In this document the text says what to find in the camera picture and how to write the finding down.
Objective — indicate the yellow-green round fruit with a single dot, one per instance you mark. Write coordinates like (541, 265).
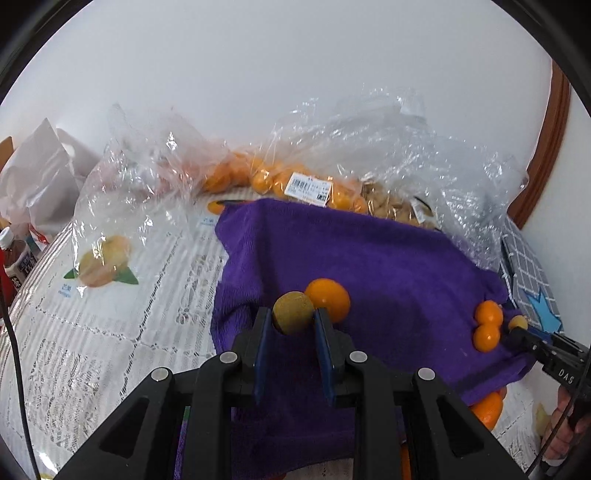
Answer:
(292, 312)

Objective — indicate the brown door frame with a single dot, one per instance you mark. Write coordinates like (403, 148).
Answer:
(547, 149)

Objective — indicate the white paper bag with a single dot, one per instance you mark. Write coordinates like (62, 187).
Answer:
(43, 178)

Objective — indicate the grey checked cushion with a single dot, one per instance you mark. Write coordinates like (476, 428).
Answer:
(528, 286)

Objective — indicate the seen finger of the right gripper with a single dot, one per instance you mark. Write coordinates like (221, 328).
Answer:
(530, 341)

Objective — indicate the bag of nuts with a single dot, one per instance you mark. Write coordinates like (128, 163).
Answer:
(387, 204)

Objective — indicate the bag of mandarins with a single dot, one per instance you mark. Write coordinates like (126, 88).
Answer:
(285, 181)

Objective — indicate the crumpled clear bag left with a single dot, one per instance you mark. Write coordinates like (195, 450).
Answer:
(143, 188)

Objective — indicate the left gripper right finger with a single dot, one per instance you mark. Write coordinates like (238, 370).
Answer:
(333, 349)

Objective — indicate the purple towel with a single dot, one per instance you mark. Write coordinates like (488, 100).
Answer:
(413, 297)

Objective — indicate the small yellow fruit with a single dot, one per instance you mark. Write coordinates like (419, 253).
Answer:
(518, 321)

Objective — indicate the small orange mandarin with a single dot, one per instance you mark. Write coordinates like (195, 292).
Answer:
(486, 337)

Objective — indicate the drink bottle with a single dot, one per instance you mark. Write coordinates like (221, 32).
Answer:
(19, 260)

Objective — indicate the big orange mandarin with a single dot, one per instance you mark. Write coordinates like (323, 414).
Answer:
(489, 409)

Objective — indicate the clear plastic bag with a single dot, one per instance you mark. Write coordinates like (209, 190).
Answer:
(382, 137)

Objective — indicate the right hand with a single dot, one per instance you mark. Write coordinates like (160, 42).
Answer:
(566, 437)

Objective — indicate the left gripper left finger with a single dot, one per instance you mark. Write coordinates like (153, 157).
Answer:
(252, 347)

